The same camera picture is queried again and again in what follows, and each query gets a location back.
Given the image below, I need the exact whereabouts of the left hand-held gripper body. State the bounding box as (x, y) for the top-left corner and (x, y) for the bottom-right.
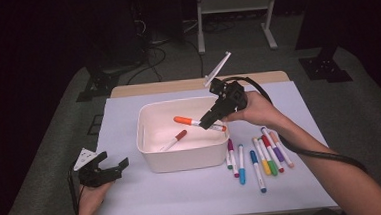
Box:
(72, 145), (125, 190)

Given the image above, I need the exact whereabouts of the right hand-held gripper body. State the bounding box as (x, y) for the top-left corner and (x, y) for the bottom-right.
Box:
(201, 49), (250, 120)

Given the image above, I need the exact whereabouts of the orange cap marker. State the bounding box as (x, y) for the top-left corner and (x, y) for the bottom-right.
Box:
(173, 112), (228, 135)

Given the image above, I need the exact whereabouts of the red cap marker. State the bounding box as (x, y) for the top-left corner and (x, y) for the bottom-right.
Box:
(157, 129), (190, 153)

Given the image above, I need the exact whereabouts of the white plastic storage box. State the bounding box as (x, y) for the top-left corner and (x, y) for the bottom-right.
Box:
(133, 94), (233, 176)

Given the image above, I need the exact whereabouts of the person's left hand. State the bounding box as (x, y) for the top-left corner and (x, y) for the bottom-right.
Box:
(77, 180), (115, 215)

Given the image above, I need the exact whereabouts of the person's right hand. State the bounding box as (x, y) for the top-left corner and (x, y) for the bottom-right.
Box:
(222, 88), (285, 132)

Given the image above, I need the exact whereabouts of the row of coloured markers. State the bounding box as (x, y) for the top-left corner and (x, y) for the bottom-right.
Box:
(223, 124), (298, 196)

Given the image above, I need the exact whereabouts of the white foam board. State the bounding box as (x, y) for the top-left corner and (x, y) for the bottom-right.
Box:
(86, 77), (341, 215)

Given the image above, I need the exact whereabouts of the black stand base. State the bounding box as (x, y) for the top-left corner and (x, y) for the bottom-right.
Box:
(297, 43), (354, 86)
(73, 62), (123, 103)

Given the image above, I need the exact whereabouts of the white metal stand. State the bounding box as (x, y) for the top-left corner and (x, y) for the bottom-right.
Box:
(194, 0), (283, 56)

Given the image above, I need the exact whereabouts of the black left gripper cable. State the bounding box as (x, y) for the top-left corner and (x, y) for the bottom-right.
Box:
(66, 160), (86, 215)

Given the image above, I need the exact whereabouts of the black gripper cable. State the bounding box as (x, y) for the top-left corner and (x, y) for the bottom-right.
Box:
(66, 160), (86, 215)
(221, 68), (369, 183)

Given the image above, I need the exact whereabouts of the black frame on floor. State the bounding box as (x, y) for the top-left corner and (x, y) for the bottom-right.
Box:
(85, 114), (105, 136)

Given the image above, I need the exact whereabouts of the black floor cable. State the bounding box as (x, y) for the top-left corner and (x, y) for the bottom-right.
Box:
(183, 37), (207, 80)
(123, 43), (170, 86)

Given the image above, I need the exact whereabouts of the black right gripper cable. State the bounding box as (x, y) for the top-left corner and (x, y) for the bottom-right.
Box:
(221, 68), (369, 183)

